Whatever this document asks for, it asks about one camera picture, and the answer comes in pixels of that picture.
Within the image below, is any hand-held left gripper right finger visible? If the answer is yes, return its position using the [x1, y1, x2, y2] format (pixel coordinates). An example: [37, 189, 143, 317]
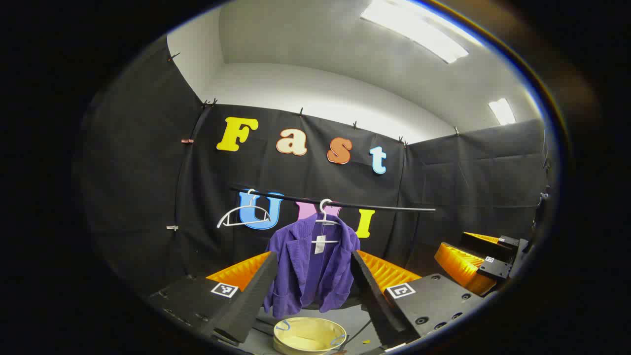
[349, 249, 486, 352]

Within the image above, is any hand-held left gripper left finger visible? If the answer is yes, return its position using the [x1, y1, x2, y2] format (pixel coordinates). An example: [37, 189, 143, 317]
[147, 250, 279, 346]

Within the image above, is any purple ribbed jacket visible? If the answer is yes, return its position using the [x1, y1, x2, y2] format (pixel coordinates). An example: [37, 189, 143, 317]
[263, 213, 361, 320]

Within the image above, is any yellow laundry hamper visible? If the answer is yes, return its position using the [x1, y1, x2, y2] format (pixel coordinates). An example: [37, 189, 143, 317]
[273, 317, 348, 355]

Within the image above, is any white plastic clothes hanger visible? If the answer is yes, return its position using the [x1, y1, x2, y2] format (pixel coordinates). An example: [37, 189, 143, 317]
[217, 189, 273, 229]
[311, 198, 346, 245]

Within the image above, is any black clothes rack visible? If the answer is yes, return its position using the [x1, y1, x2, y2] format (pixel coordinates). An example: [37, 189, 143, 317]
[230, 185, 437, 213]

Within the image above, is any small ceiling light panel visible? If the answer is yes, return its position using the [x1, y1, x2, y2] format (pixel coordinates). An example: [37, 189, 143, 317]
[488, 98, 517, 126]

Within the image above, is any large ceiling light panel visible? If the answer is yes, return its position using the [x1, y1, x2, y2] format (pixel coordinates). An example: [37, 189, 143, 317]
[360, 0, 484, 65]

